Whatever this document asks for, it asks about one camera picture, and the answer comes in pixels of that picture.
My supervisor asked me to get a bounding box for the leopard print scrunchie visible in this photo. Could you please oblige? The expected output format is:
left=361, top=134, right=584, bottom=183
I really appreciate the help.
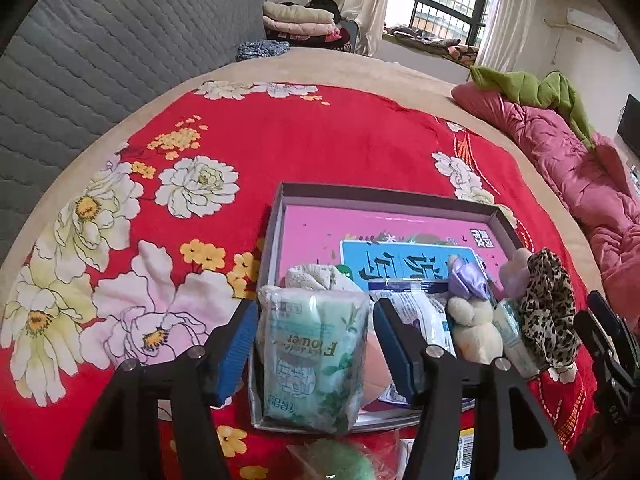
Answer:
left=518, top=248, right=579, bottom=370

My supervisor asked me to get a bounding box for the white air conditioner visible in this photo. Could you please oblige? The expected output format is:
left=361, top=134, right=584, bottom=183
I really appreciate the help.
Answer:
left=566, top=8, right=620, bottom=48

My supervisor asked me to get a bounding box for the red floral blanket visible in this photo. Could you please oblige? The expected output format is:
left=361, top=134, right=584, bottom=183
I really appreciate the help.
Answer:
left=1, top=81, right=573, bottom=479

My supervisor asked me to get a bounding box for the pink quilted duvet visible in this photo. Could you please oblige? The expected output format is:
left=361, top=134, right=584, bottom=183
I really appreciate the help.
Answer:
left=451, top=82, right=639, bottom=332

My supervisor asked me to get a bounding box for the pink shallow cardboard box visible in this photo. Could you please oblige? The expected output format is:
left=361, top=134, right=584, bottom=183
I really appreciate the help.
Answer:
left=247, top=182, right=523, bottom=435

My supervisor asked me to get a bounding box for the grey quilted sofa back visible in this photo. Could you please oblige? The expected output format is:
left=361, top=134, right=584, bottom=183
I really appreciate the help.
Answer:
left=1, top=0, right=264, bottom=250

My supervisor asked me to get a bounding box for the dark blanket on windowsill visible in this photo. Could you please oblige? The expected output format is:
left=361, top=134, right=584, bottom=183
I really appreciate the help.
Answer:
left=385, top=26, right=480, bottom=67

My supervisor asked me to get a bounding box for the green sponge plastic pack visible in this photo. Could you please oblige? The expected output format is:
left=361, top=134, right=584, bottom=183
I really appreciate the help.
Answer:
left=258, top=286, right=370, bottom=434

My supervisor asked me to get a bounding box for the pink plush bunny keychain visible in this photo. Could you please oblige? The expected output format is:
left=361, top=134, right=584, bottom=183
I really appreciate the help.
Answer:
left=499, top=248, right=533, bottom=300

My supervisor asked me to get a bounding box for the small wet wipes pack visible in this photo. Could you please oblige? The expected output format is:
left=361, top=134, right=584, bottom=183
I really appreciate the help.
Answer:
left=492, top=299, right=539, bottom=379

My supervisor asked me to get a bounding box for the green sponge in bag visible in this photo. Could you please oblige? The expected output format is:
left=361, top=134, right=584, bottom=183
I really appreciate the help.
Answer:
left=286, top=430, right=400, bottom=480

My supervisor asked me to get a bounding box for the blue patterned cloth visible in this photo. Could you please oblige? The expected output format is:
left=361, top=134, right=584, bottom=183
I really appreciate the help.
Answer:
left=235, top=39, right=290, bottom=62

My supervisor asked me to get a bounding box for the stack of folded clothes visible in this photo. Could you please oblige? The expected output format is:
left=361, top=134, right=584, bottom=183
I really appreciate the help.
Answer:
left=262, top=0, right=358, bottom=52

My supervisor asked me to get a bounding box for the cream plush bear purple bow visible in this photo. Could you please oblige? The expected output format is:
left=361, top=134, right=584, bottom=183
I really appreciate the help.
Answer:
left=446, top=255, right=503, bottom=365

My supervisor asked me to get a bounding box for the white curtain right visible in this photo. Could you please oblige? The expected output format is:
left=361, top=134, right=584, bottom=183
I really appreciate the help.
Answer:
left=475, top=0, right=536, bottom=72

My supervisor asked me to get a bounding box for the white dotted scrunchie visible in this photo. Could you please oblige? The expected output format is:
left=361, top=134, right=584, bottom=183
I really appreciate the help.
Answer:
left=284, top=263, right=362, bottom=292

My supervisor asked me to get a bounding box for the green jacket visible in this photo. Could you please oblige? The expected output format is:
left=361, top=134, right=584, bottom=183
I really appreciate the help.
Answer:
left=470, top=65, right=594, bottom=148

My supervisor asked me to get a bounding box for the white plastic packet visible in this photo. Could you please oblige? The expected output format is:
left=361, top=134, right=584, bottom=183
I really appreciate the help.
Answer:
left=368, top=279, right=458, bottom=406

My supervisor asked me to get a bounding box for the black television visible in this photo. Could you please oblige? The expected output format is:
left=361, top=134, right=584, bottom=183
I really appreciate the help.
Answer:
left=617, top=94, right=640, bottom=157

